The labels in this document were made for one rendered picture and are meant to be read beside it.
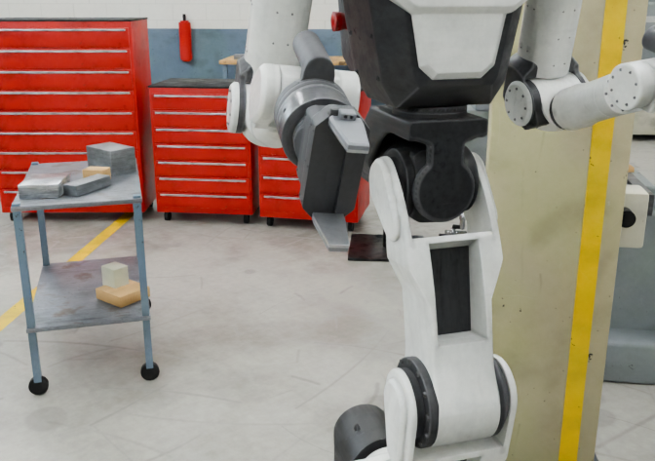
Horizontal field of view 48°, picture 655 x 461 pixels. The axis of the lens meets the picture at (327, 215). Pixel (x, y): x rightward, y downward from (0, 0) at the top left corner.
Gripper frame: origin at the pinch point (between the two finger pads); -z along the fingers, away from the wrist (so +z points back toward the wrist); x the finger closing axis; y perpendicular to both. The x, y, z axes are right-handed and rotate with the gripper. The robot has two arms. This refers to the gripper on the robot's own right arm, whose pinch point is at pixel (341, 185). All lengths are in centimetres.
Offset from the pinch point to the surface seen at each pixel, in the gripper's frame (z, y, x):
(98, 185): 227, -38, -127
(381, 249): 328, 133, -220
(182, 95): 437, 4, -167
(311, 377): 179, 56, -192
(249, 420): 151, 25, -188
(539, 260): 116, 104, -85
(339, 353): 199, 74, -195
